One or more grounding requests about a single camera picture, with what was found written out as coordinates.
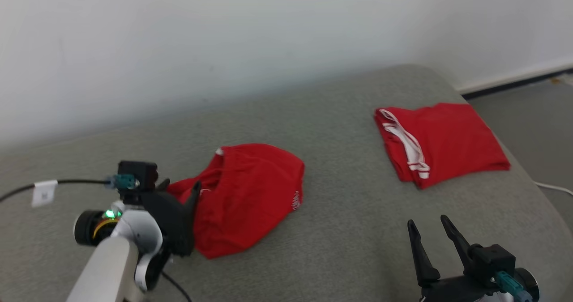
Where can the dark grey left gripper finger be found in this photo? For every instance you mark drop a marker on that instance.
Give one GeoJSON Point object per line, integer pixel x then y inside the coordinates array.
{"type": "Point", "coordinates": [194, 197]}
{"type": "Point", "coordinates": [163, 185]}

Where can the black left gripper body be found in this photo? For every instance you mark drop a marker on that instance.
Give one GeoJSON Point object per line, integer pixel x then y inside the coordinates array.
{"type": "Point", "coordinates": [172, 226]}

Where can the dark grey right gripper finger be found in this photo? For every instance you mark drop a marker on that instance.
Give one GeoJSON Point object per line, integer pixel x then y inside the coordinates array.
{"type": "Point", "coordinates": [423, 261]}
{"type": "Point", "coordinates": [459, 244]}

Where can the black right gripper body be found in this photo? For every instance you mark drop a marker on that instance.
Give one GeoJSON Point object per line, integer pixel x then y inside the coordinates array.
{"type": "Point", "coordinates": [452, 291]}

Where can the red white shorts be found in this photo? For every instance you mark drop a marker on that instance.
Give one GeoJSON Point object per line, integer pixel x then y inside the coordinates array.
{"type": "Point", "coordinates": [250, 194]}

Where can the red white basketball jersey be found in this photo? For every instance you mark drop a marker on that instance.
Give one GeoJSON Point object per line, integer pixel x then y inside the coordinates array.
{"type": "Point", "coordinates": [452, 141]}

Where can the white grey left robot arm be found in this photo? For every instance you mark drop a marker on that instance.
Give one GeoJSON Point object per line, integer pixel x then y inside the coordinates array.
{"type": "Point", "coordinates": [112, 266]}

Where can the white black baseboard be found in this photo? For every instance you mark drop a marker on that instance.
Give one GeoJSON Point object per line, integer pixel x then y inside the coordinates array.
{"type": "Point", "coordinates": [515, 80]}

